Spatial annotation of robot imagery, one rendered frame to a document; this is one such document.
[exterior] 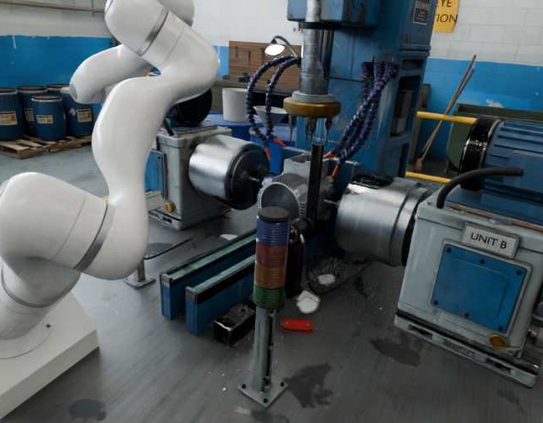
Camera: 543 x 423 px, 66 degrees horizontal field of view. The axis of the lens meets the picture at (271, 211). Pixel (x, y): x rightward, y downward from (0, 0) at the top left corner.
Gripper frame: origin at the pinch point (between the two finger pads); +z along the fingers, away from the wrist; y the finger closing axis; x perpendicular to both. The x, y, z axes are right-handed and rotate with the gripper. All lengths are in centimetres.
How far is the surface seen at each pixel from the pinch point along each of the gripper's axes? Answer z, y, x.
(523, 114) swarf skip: 41, 544, -17
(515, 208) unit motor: 27, 34, -88
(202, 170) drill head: 4.8, 28.6, 4.7
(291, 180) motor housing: 13.4, 32.4, -29.7
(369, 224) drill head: 28, 28, -55
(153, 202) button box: 9.5, 0.0, -3.6
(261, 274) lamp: 24, -16, -55
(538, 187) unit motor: 22, 30, -94
